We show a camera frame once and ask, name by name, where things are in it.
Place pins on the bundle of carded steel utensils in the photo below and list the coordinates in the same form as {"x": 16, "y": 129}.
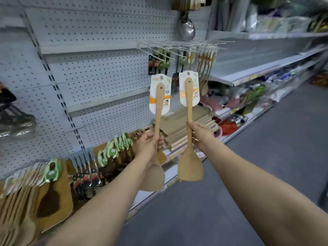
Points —
{"x": 87, "y": 176}
{"x": 138, "y": 134}

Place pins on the grey cup pack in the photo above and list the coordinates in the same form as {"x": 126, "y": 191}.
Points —
{"x": 233, "y": 15}

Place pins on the pile of wooden spatulas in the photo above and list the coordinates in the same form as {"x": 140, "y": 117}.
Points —
{"x": 18, "y": 202}

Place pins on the row of dark spoons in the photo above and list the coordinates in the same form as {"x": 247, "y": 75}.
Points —
{"x": 112, "y": 151}

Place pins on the thick white roll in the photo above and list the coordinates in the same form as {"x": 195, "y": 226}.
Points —
{"x": 251, "y": 19}

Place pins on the large steel skimmer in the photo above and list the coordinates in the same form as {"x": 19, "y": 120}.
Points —
{"x": 187, "y": 29}

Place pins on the wooden spatulas bunch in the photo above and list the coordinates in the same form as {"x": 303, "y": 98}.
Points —
{"x": 205, "y": 69}

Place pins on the person's right hand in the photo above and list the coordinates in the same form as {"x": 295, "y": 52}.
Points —
{"x": 202, "y": 137}

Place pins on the person's right forearm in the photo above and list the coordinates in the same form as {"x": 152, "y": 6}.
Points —
{"x": 256, "y": 192}

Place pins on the bunch of hanging steel ladles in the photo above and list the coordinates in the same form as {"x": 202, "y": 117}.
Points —
{"x": 18, "y": 122}

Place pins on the small steel ladle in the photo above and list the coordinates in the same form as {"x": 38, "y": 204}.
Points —
{"x": 152, "y": 65}

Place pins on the row of green beige packs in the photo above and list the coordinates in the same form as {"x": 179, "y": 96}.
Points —
{"x": 282, "y": 24}

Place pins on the person's left hand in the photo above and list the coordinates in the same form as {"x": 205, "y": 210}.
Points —
{"x": 146, "y": 148}

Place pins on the assorted packaged goods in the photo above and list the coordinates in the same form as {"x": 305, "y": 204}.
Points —
{"x": 256, "y": 97}

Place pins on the white knife in package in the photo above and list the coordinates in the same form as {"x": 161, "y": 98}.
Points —
{"x": 187, "y": 3}

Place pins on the grey store shelf unit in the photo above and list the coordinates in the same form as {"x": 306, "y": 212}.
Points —
{"x": 243, "y": 64}

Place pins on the person's left forearm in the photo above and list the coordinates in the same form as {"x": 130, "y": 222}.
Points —
{"x": 102, "y": 210}

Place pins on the stack of long beige boxes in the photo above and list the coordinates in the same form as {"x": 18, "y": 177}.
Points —
{"x": 184, "y": 140}

